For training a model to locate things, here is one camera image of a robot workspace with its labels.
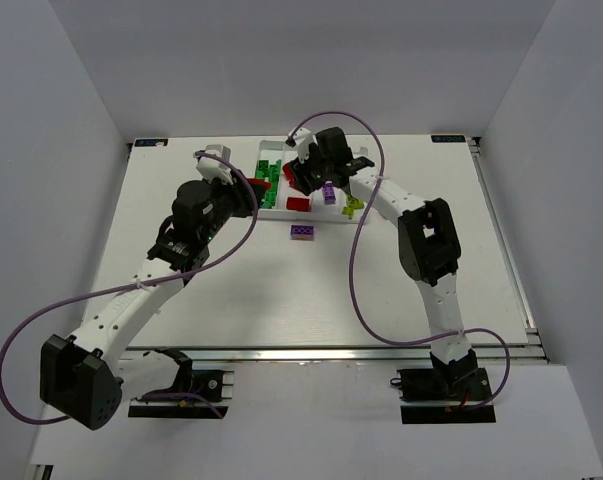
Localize lime brick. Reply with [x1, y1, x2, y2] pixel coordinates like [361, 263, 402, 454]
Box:
[342, 207, 355, 219]
[347, 196, 365, 210]

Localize red 2x4 brick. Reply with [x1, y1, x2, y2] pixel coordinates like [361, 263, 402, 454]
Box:
[286, 197, 312, 212]

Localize green 2x4 brick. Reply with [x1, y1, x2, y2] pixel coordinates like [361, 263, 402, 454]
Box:
[255, 159, 282, 209]

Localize purple 2x3 brick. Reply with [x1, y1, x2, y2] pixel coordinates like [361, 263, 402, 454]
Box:
[290, 225, 315, 240]

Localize purple curved brick with print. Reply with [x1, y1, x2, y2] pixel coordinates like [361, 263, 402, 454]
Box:
[322, 183, 337, 205]

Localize red flower brick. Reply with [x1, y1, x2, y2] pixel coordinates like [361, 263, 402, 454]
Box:
[281, 163, 295, 187]

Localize red stepped brick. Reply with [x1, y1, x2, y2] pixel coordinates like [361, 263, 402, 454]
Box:
[248, 178, 272, 192]

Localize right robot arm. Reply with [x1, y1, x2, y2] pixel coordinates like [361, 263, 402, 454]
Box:
[283, 127, 478, 395]

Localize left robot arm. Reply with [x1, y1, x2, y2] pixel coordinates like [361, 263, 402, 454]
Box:
[40, 179, 270, 430]

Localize white divided sorting tray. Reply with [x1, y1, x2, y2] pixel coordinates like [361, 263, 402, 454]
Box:
[255, 140, 363, 224]

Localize dark label sticker left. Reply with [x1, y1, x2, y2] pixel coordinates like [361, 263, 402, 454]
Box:
[133, 138, 168, 148]

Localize dark label sticker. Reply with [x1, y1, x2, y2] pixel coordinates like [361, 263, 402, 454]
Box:
[430, 134, 466, 143]
[133, 138, 168, 148]

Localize dark label sticker right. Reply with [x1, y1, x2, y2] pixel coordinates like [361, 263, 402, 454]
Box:
[430, 134, 466, 143]

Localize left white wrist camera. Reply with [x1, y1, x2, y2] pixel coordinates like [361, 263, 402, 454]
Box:
[194, 144, 234, 185]

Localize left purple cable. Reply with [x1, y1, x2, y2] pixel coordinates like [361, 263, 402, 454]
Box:
[0, 149, 260, 426]

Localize purple cable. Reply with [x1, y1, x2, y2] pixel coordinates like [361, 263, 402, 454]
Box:
[0, 149, 260, 426]
[285, 110, 511, 412]

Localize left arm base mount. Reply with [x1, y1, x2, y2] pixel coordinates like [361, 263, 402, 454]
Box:
[128, 348, 235, 420]

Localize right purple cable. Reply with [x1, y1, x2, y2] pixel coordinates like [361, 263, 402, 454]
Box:
[285, 110, 511, 412]

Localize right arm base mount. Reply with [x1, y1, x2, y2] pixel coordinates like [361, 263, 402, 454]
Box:
[389, 368, 496, 425]

